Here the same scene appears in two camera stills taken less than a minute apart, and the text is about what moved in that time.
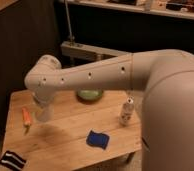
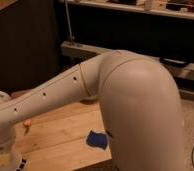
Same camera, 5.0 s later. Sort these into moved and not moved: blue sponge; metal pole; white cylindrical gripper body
Moved: white cylindrical gripper body
Not moved: blue sponge; metal pole
